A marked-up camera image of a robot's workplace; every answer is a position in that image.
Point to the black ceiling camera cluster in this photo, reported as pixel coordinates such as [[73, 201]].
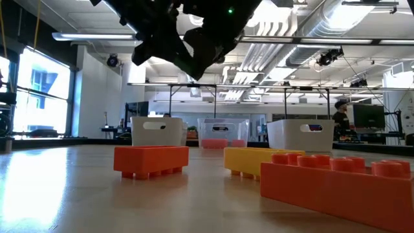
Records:
[[330, 56]]

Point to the person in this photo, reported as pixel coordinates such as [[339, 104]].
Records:
[[341, 119]]

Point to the black stand equipment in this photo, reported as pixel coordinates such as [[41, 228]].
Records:
[[6, 97]]

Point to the yellow toy brick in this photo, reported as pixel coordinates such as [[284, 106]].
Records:
[[246, 161]]

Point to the black ceiling track lights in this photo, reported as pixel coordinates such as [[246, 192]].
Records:
[[359, 83]]

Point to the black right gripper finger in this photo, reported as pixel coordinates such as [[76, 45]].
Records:
[[158, 43], [220, 45]]

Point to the black metal station frame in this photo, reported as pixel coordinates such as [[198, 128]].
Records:
[[285, 103], [170, 100]]

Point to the black overhead light bar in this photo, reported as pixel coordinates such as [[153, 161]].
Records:
[[97, 36]]

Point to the white ceiling conduit bundle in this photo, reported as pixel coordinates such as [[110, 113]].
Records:
[[258, 55]]

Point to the white plastic bin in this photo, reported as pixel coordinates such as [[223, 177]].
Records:
[[284, 139], [168, 136]]

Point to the black ceiling spotlight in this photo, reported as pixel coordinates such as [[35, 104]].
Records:
[[112, 60]]

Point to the large window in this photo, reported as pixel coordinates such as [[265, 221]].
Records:
[[42, 110]]

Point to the black background desk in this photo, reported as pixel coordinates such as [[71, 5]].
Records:
[[113, 132], [372, 137]]

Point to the clear plastic bin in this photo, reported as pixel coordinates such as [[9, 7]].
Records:
[[207, 129]]

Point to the black computer monitor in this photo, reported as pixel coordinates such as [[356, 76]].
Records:
[[368, 116], [137, 109]]

